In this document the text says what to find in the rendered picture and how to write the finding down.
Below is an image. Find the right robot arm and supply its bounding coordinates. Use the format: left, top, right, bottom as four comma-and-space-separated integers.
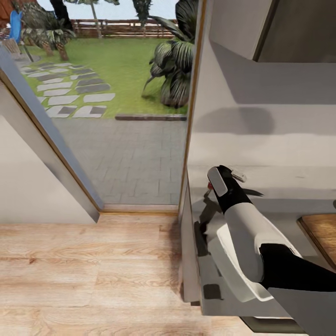
207, 165, 336, 336

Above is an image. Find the cutting board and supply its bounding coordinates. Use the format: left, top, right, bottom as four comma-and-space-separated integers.
299, 214, 336, 271

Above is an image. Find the parer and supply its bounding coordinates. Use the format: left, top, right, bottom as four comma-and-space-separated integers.
208, 182, 263, 195

